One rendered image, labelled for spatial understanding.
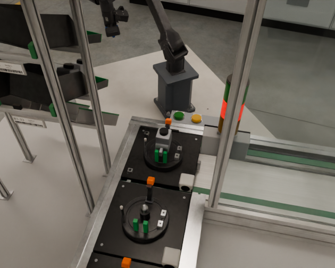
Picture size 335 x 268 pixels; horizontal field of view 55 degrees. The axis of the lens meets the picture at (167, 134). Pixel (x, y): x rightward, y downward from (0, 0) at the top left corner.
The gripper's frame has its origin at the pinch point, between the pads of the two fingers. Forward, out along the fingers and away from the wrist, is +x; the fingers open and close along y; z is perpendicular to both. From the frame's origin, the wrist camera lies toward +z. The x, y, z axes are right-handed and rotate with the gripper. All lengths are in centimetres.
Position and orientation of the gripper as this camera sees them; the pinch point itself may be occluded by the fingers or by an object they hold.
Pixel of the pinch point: (112, 31)
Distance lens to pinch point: 161.2
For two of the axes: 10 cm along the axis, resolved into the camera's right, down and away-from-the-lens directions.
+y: -2.4, -7.9, 5.6
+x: 0.5, 5.7, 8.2
